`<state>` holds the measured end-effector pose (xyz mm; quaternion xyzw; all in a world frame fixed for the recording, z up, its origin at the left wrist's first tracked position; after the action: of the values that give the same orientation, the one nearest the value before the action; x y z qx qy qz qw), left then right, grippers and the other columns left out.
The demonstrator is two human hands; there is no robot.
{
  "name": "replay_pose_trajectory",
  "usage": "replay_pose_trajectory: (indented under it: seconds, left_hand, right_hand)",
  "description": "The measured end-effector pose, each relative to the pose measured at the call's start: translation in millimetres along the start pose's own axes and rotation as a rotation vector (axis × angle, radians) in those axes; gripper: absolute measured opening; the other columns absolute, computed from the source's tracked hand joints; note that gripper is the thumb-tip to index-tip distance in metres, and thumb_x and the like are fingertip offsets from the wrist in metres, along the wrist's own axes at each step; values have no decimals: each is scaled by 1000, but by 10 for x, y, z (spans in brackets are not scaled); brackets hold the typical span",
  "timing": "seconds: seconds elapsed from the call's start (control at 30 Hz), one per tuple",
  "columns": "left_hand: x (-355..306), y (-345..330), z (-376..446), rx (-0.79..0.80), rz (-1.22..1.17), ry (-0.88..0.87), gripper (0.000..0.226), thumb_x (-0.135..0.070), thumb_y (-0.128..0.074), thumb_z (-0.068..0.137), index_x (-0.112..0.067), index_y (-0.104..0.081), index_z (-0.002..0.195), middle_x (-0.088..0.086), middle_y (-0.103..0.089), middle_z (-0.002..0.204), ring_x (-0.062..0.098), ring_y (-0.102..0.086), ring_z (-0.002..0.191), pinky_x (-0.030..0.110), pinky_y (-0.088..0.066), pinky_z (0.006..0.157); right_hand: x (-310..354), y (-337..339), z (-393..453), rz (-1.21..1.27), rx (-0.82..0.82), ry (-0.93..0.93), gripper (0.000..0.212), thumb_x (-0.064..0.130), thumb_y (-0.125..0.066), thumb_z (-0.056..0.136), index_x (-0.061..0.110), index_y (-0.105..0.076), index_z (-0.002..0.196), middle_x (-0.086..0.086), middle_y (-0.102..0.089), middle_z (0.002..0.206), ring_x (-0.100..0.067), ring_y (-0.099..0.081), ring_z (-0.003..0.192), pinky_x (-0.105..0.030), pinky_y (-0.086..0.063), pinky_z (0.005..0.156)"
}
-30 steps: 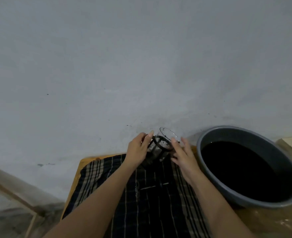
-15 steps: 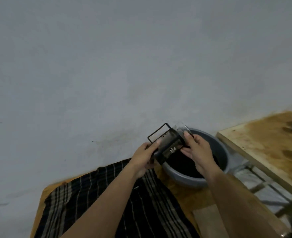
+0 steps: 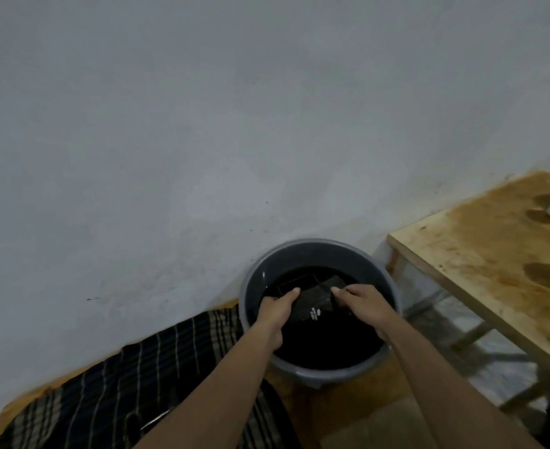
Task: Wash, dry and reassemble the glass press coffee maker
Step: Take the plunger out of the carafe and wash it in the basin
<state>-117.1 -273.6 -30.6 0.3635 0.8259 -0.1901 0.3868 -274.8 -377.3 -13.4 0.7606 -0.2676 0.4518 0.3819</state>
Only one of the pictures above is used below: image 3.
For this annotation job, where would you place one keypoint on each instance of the grey plastic basin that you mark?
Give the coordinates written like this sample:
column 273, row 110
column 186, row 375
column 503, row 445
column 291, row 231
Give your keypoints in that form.
column 320, row 313

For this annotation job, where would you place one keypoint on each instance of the person's left thumb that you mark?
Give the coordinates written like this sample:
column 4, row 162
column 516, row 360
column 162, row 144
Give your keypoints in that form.
column 290, row 296

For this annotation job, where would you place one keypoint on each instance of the stained wooden table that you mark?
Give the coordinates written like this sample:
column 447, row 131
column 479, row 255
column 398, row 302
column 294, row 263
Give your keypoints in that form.
column 499, row 261

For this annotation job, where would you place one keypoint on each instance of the black garment with white print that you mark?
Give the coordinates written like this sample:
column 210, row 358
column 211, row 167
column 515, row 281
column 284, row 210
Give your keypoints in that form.
column 315, row 299

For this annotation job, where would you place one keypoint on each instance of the person's left hand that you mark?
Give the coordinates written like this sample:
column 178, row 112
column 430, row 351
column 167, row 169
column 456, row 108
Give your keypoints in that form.
column 273, row 314

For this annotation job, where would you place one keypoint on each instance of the person's left forearm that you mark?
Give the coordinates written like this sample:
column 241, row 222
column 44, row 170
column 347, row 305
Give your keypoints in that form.
column 214, row 392

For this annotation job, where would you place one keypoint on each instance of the dark striped plaid cloth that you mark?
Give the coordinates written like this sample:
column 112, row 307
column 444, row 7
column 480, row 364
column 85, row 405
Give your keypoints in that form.
column 148, row 388

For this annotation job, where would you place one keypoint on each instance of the person's right forearm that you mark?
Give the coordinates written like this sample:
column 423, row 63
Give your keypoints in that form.
column 448, row 392

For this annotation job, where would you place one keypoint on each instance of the person's right thumb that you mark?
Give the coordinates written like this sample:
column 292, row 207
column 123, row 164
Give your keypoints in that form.
column 340, row 297

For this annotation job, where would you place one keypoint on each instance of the person's right hand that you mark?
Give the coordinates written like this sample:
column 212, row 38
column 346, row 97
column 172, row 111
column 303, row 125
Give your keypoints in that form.
column 367, row 303

